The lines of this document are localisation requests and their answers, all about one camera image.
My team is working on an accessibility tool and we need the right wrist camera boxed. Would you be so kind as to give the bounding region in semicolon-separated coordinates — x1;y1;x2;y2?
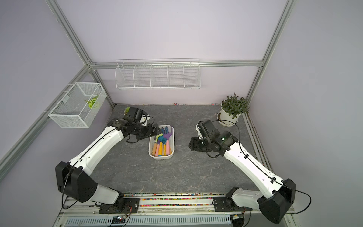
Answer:
196;121;207;139

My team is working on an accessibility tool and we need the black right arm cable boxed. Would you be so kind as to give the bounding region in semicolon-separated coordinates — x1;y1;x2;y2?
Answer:
215;120;312;215

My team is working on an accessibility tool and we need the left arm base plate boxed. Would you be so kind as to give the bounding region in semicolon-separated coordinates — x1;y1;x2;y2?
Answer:
99;197;140;214

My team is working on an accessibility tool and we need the small white potted succulent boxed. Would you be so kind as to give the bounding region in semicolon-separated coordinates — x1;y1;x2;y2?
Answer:
124;107;130;115

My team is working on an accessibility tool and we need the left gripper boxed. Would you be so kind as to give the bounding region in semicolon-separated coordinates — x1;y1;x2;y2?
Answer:
131;123;162;140

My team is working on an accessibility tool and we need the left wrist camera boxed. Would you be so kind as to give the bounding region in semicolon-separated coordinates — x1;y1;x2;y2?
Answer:
123;107;149;125

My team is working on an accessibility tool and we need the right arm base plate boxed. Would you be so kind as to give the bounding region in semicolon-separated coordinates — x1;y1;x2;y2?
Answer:
212;196;252;212

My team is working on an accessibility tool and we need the white mesh wall basket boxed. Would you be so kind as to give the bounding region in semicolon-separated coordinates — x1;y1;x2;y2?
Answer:
48;82;107;129

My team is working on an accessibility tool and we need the white wire wall shelf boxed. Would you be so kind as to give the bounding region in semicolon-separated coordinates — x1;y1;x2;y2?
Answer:
115;58;201;90

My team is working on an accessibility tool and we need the small purple rake pink handle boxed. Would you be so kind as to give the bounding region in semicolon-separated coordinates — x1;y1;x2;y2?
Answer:
164;127;173;156

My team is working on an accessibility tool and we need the white plastic storage box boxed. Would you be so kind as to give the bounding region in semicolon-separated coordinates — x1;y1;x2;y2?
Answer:
148;125;175;160

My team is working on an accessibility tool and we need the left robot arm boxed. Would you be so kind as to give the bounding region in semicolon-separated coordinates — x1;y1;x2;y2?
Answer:
55;118;161;206

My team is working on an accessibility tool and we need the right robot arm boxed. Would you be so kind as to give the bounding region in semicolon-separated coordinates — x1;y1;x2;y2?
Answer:
189;120;296;224

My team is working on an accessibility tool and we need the green rake wooden handle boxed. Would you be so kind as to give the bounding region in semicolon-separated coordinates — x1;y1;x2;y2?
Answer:
151;134;163;157

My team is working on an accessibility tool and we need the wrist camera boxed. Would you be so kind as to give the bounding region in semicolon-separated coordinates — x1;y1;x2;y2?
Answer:
196;121;207;139
123;107;149;125

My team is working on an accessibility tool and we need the large white potted plant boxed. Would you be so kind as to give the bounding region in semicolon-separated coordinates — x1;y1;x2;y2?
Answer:
217;93;249;127

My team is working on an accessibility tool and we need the green leaf in basket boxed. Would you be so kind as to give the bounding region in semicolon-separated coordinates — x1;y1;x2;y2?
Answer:
85;96;99;109

